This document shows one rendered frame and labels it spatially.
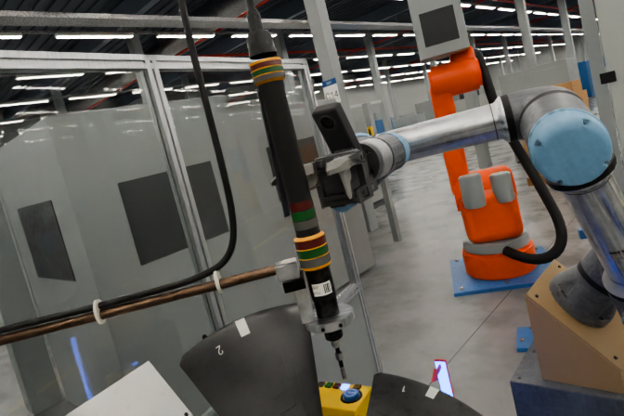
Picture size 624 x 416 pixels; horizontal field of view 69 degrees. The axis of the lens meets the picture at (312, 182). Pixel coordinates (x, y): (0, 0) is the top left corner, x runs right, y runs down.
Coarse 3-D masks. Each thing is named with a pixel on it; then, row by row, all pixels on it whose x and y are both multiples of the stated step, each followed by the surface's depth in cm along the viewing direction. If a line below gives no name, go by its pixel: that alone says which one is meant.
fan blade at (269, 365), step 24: (264, 312) 79; (288, 312) 79; (216, 336) 76; (240, 336) 76; (264, 336) 76; (288, 336) 76; (192, 360) 74; (216, 360) 74; (240, 360) 73; (264, 360) 73; (288, 360) 72; (312, 360) 72; (216, 384) 71; (240, 384) 71; (264, 384) 70; (288, 384) 70; (312, 384) 69; (216, 408) 70; (240, 408) 69; (264, 408) 68; (288, 408) 67; (312, 408) 67
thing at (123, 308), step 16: (256, 272) 62; (272, 272) 62; (192, 288) 62; (208, 288) 61; (224, 288) 62; (128, 304) 61; (144, 304) 61; (160, 304) 61; (64, 320) 61; (80, 320) 61; (96, 320) 61; (0, 336) 61; (16, 336) 61; (32, 336) 61
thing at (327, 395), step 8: (352, 384) 115; (320, 392) 116; (328, 392) 115; (336, 392) 114; (360, 392) 111; (368, 392) 111; (328, 400) 111; (336, 400) 110; (344, 400) 109; (360, 400) 108; (368, 400) 110; (328, 408) 109; (336, 408) 107; (344, 408) 106; (352, 408) 106; (360, 408) 107
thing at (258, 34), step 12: (252, 12) 59; (252, 24) 59; (252, 36) 58; (264, 36) 58; (252, 48) 59; (264, 48) 58; (312, 276) 61; (324, 276) 61; (312, 288) 62; (324, 288) 61; (312, 300) 63; (324, 300) 61; (336, 300) 63; (324, 312) 62; (336, 312) 62; (336, 336) 62
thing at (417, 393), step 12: (372, 384) 88; (384, 384) 88; (396, 384) 87; (408, 384) 87; (420, 384) 87; (372, 396) 85; (384, 396) 85; (396, 396) 84; (408, 396) 84; (420, 396) 84; (444, 396) 84; (372, 408) 83; (384, 408) 82; (396, 408) 82; (408, 408) 81; (420, 408) 81; (432, 408) 81; (444, 408) 81; (456, 408) 82; (468, 408) 82
